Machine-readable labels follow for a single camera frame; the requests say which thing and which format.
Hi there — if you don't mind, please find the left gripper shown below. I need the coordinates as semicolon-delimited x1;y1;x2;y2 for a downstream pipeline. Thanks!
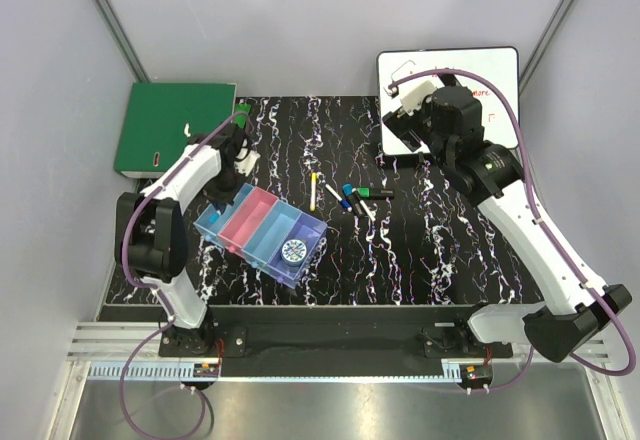
204;165;250;212

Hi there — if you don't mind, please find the four-compartment colourful organizer tray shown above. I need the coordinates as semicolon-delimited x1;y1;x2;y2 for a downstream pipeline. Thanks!
194;184;327;289

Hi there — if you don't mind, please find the yellow highlighter pen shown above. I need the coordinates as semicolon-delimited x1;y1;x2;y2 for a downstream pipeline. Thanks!
309;172;317;212

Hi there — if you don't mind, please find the green ring binder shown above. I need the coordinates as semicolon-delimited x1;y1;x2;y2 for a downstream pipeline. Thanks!
113;82;236;179

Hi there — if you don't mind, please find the round blue tape tin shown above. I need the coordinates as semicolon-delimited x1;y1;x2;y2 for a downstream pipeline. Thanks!
280;238;308;267

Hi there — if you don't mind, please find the white marker blue cap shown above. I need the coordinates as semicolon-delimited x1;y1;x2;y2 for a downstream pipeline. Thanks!
209;206;224;223

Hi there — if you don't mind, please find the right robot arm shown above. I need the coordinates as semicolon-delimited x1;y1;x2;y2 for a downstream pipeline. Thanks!
380;81;632;363

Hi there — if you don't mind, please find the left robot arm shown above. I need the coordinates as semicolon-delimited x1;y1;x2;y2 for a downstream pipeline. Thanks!
114;113;259;356

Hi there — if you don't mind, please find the green folder sheet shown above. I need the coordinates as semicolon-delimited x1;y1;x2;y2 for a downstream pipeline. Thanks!
233;103;251;129

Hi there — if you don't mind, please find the green black marker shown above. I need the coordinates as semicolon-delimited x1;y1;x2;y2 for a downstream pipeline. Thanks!
356;187;395;200

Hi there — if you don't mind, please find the blue capped marker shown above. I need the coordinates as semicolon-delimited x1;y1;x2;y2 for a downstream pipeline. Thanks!
342;184;362;217

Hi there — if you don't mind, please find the white pen blue tip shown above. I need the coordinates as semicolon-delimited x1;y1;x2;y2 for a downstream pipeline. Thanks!
324;184;352;212

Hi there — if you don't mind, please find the black marble pattern mat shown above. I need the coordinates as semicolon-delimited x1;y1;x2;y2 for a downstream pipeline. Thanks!
187;96;542;306

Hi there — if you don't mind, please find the white whiteboard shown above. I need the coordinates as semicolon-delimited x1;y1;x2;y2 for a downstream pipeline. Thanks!
377;46;519;156

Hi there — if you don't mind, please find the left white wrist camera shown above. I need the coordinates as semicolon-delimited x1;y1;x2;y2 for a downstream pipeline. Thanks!
234;149;260;176

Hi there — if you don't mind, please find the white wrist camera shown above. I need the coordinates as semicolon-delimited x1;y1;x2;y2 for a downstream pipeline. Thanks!
387;79;436;116
234;149;260;176

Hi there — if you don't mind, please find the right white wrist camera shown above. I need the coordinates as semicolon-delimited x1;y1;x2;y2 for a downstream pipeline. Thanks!
387;79;436;116

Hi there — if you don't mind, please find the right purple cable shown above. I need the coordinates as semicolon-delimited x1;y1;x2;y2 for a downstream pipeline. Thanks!
388;69;635;394

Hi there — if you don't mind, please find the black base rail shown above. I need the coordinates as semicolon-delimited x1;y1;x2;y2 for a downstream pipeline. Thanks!
97;303;576;379

